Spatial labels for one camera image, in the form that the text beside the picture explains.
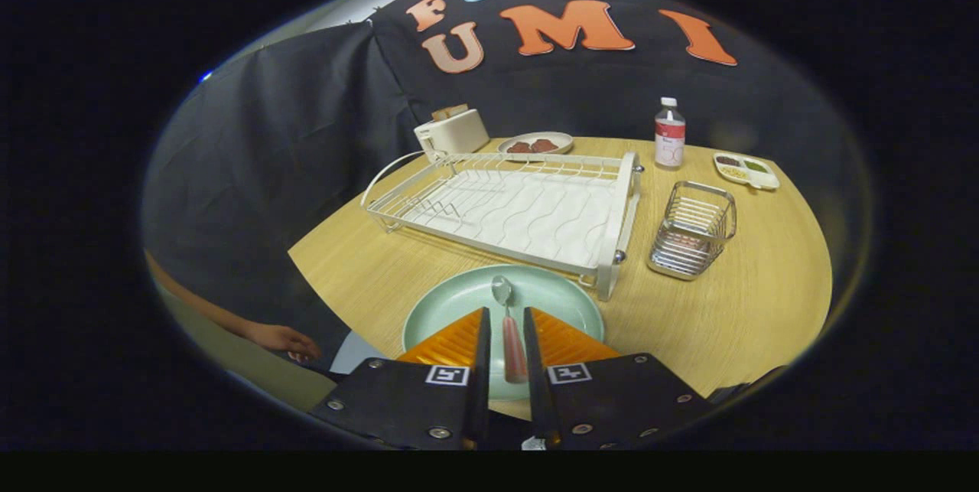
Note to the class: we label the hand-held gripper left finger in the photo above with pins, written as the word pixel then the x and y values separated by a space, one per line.
pixel 398 404

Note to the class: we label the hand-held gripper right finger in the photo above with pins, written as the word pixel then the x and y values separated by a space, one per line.
pixel 612 400

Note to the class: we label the pale green plate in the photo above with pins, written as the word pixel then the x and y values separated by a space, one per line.
pixel 459 301

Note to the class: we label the cream plate with cookies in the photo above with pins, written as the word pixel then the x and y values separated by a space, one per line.
pixel 562 141

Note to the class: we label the white divided snack dish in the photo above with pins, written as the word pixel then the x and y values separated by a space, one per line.
pixel 746 171

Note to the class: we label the pale grey object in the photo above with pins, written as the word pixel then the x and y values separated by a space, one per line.
pixel 353 353

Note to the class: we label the black chair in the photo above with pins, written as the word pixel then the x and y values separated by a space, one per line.
pixel 746 386

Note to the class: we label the brown cookie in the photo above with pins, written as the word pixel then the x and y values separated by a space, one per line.
pixel 520 148
pixel 544 145

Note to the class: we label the clear bottle with red label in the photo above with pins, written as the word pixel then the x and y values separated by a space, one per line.
pixel 670 140

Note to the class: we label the cream toaster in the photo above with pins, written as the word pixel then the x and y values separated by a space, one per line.
pixel 457 136

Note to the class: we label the toast bread slices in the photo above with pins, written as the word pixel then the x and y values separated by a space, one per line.
pixel 450 112

